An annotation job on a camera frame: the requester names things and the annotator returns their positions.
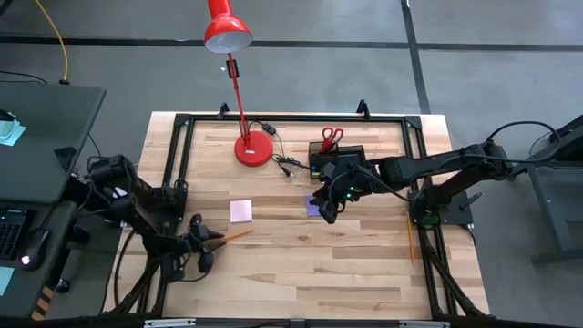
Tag black aluminium table frame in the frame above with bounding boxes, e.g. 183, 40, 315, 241
102, 98, 491, 320

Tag black lamp power cable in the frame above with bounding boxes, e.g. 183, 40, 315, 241
248, 119, 315, 179

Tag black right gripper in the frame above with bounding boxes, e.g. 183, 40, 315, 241
310, 163, 382, 224

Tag black computer mouse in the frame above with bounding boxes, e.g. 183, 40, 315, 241
18, 227, 50, 272

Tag black corner clamp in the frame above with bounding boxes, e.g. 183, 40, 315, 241
53, 145, 78, 172

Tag black mesh desk organizer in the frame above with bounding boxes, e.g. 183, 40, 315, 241
308, 140, 368, 181

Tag yellow cable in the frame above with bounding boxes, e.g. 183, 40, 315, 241
35, 0, 70, 86

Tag yellow black hazard tape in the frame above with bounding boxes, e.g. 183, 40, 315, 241
30, 285, 55, 322

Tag dark computer desk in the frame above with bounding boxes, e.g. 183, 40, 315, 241
0, 200, 78, 320

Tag pink sticky note pad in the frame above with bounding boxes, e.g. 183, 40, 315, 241
229, 199, 254, 224

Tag black computer keyboard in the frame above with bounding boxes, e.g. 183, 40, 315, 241
0, 208, 29, 261

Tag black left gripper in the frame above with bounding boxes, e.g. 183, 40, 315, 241
184, 225, 228, 274

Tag silver metal bracket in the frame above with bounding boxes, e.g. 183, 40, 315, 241
143, 318, 197, 328
398, 320, 451, 328

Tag teal paper sheet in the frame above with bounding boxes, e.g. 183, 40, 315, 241
0, 266, 15, 297
0, 118, 27, 147

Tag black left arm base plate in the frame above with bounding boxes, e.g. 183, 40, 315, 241
120, 181, 189, 224

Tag red desk lamp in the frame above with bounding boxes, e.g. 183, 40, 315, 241
203, 0, 274, 168

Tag purple sticky note pad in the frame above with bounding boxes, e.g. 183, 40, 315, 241
305, 194, 325, 218

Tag dark metal cart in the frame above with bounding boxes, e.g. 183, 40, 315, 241
502, 113, 583, 265

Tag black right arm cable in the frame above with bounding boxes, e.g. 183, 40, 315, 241
485, 120, 562, 165

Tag orange wooden pencil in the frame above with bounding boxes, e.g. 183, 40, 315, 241
406, 211, 416, 268
218, 229, 254, 242

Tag red-handled scissors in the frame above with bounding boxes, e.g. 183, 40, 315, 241
321, 126, 345, 154

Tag grey side table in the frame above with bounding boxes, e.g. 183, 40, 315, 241
0, 83, 108, 204

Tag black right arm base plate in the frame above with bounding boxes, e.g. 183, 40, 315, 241
408, 189, 483, 226

